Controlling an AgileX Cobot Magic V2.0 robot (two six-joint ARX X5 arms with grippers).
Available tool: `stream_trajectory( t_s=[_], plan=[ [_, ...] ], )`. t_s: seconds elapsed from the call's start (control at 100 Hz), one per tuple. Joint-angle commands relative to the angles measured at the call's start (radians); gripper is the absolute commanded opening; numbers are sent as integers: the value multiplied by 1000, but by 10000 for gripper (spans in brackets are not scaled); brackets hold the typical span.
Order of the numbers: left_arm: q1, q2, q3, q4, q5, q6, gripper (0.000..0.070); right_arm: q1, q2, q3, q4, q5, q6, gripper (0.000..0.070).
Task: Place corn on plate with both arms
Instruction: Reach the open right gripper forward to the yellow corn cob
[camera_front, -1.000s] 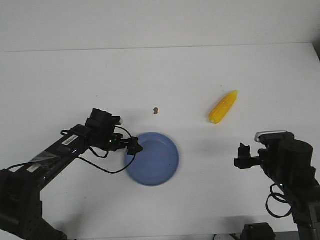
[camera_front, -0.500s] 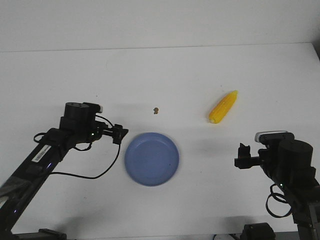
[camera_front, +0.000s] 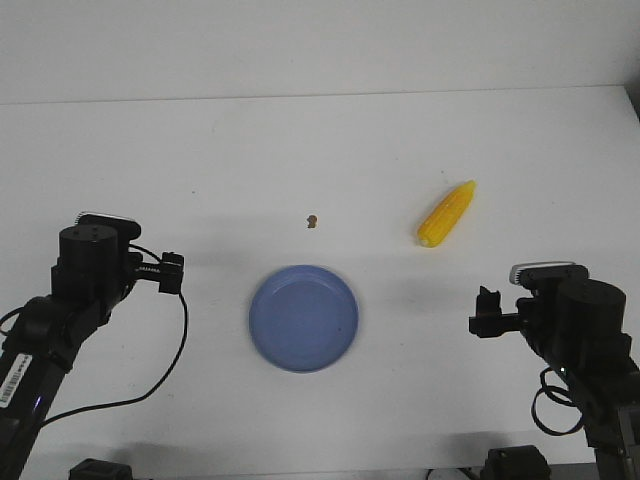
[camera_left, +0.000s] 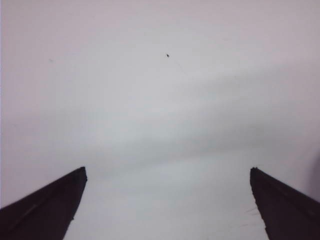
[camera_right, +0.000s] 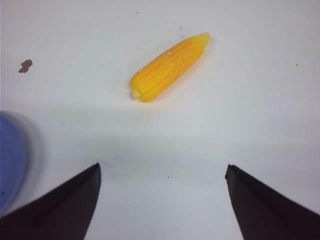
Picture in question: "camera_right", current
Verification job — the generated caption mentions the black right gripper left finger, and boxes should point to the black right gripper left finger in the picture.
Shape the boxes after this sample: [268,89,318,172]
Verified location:
[0,163,101,240]

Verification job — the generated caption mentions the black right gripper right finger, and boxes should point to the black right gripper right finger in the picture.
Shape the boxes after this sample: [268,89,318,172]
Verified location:
[225,165,320,240]

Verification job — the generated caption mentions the blue round plate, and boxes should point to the blue round plate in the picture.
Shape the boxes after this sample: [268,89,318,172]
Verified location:
[0,113,27,215]

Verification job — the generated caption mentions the yellow toy corn cob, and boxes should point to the yellow toy corn cob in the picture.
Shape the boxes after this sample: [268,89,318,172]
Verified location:
[129,32,211,103]

